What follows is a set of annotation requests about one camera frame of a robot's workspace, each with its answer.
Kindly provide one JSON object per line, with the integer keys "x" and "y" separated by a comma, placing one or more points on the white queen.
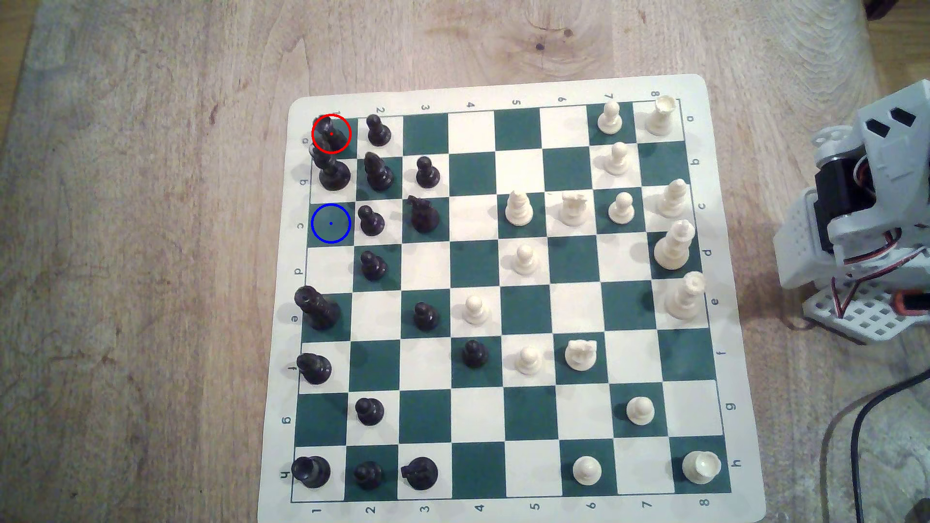
{"x": 684, "y": 298}

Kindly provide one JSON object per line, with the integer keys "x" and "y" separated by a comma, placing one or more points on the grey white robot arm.
{"x": 890, "y": 160}

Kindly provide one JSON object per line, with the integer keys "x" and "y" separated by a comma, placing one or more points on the black king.
{"x": 318, "y": 309}

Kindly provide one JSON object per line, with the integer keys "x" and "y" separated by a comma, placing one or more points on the white knight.
{"x": 581, "y": 355}
{"x": 573, "y": 209}

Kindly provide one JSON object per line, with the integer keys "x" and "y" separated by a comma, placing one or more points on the white bishop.
{"x": 519, "y": 210}
{"x": 672, "y": 200}

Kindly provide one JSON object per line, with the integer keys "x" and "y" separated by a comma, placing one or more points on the black knight chess piece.
{"x": 333, "y": 173}

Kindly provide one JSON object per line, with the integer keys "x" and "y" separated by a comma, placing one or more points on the white rook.
{"x": 702, "y": 468}
{"x": 660, "y": 118}

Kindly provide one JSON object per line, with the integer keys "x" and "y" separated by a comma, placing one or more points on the green white chess mat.
{"x": 501, "y": 305}

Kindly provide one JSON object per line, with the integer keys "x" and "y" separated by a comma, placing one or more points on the black rook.
{"x": 330, "y": 135}
{"x": 311, "y": 472}

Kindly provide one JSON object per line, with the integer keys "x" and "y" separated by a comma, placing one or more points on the white king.
{"x": 674, "y": 248}

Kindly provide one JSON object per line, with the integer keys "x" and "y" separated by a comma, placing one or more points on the white perforated base plate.
{"x": 868, "y": 316}

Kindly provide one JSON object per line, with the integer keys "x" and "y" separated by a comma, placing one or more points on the black knight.
{"x": 420, "y": 473}
{"x": 423, "y": 216}

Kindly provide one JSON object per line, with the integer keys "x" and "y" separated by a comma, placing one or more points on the white pawn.
{"x": 617, "y": 160}
{"x": 640, "y": 411}
{"x": 529, "y": 362}
{"x": 621, "y": 210}
{"x": 524, "y": 261}
{"x": 476, "y": 311}
{"x": 609, "y": 120}
{"x": 587, "y": 471}

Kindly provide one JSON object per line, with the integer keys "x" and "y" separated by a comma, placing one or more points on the black pawn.
{"x": 372, "y": 221}
{"x": 426, "y": 317}
{"x": 370, "y": 412}
{"x": 475, "y": 354}
{"x": 369, "y": 475}
{"x": 374, "y": 267}
{"x": 378, "y": 132}
{"x": 428, "y": 174}

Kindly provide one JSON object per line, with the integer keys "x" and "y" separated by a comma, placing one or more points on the black bishop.
{"x": 378, "y": 174}
{"x": 315, "y": 369}

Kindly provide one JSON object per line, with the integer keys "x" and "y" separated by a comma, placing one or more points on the orange plastic part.
{"x": 914, "y": 302}

